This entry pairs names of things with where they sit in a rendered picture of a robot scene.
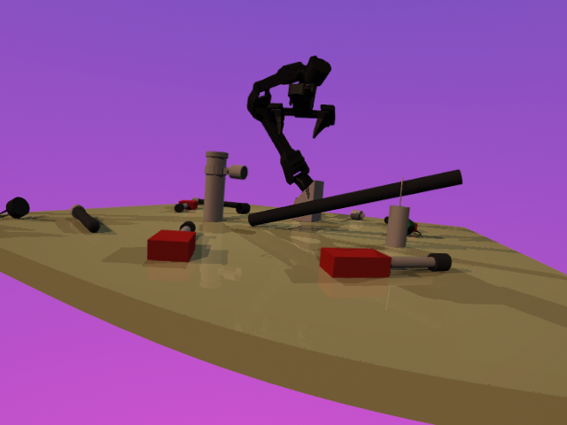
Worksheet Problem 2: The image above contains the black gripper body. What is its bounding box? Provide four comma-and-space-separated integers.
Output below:
267, 97, 335, 125

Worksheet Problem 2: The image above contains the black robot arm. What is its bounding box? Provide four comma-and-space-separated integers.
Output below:
246, 55, 331, 192

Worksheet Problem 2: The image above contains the black rod with tan end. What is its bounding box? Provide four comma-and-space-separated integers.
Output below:
70, 205, 100, 233
191, 197, 238, 207

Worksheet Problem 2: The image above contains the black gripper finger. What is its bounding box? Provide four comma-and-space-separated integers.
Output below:
271, 109, 284, 136
313, 111, 330, 138

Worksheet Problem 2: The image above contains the long dark grey pipe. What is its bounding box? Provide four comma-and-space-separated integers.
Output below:
248, 169, 462, 226

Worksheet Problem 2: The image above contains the grey post with cap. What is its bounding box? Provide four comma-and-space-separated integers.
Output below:
203, 151, 229, 222

